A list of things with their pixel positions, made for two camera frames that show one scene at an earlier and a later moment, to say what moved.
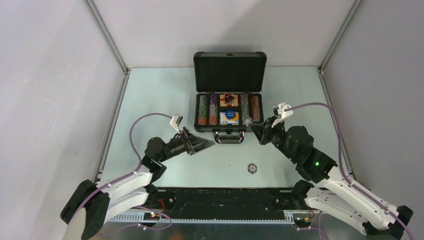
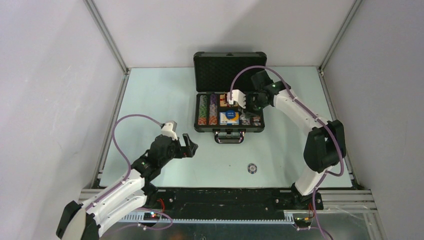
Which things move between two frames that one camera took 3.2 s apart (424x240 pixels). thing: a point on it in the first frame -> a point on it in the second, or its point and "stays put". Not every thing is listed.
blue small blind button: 230,114 stays put
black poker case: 229,88 stays put
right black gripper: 268,129 -> 258,113
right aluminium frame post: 340,34 stays put
